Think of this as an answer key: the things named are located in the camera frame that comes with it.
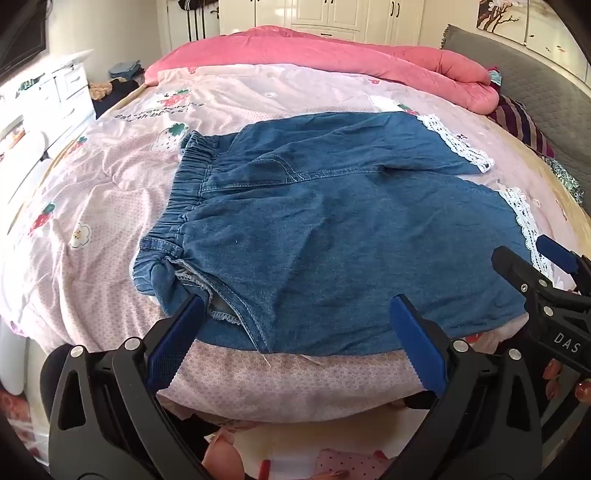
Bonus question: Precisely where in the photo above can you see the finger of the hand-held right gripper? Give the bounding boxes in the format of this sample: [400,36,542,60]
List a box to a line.
[536,234,591,291]
[491,246,561,306]

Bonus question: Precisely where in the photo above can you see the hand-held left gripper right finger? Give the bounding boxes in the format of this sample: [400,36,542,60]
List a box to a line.
[382,294,544,480]

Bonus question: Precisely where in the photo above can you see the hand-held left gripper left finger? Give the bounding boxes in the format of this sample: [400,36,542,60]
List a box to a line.
[48,294,208,480]

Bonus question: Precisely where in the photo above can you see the blue denim pants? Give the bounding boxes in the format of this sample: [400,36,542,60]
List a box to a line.
[133,111,555,360]

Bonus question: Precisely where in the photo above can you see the person's right hand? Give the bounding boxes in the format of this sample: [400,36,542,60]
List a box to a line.
[541,357,591,409]

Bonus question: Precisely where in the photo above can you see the green floral cloth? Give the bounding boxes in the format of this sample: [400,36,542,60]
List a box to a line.
[544,156,586,205]

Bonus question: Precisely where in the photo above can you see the striped purple cloth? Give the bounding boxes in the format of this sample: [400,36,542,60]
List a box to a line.
[486,93,558,158]

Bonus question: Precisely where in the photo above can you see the pink floral cloth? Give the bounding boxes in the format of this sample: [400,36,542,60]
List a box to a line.
[202,404,419,480]

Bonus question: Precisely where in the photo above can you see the pink strawberry printed blanket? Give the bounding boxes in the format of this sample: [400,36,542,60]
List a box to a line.
[0,60,591,425]

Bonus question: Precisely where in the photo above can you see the grey padded headboard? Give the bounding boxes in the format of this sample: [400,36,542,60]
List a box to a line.
[440,24,591,188]

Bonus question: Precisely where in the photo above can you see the white bed footboard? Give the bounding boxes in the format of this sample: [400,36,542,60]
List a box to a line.
[0,115,52,397]

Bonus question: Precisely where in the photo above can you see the white dresser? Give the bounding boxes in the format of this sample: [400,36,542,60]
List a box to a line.
[0,50,97,160]

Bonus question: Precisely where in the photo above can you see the folded blue clothes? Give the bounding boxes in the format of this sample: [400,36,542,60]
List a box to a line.
[108,61,147,82]

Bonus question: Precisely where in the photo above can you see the pink quilt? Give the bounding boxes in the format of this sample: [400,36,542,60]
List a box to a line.
[143,25,503,116]

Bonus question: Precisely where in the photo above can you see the white wardrobe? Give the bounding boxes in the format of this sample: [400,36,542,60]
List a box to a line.
[218,0,448,48]

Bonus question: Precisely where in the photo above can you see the wall painting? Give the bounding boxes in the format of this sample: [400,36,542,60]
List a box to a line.
[475,0,591,63]

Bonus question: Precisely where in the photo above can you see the black wall television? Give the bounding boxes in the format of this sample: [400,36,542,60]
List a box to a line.
[0,0,48,80]

